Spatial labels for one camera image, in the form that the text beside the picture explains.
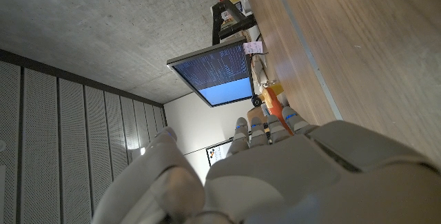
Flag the whiteboard with writing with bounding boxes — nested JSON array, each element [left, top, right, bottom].
[[205, 143, 232, 167]]

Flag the pink sticky note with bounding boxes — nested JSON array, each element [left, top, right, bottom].
[[243, 41, 265, 56]]

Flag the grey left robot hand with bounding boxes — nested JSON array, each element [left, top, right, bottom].
[[91, 105, 441, 224]]

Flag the flat computer monitor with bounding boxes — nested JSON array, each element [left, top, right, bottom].
[[166, 37, 256, 108]]

